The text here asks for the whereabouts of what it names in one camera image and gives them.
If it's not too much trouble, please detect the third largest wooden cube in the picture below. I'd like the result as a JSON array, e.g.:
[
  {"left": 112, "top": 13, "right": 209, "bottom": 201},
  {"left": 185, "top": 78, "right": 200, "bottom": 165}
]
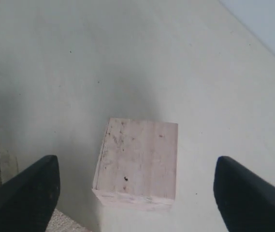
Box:
[{"left": 46, "top": 209, "right": 89, "bottom": 232}]

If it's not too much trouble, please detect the second largest wooden cube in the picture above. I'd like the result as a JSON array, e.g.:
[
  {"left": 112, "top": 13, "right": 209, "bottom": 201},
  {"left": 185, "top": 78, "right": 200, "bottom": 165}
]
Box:
[{"left": 92, "top": 117, "right": 178, "bottom": 211}]

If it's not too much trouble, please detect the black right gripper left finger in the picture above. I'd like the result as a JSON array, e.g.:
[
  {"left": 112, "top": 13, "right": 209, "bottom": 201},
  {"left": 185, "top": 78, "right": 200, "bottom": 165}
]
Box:
[{"left": 0, "top": 155, "right": 60, "bottom": 232}]

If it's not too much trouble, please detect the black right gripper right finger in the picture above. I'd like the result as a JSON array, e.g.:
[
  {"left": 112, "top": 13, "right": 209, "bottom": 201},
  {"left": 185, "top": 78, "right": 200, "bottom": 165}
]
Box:
[{"left": 213, "top": 156, "right": 275, "bottom": 232}]

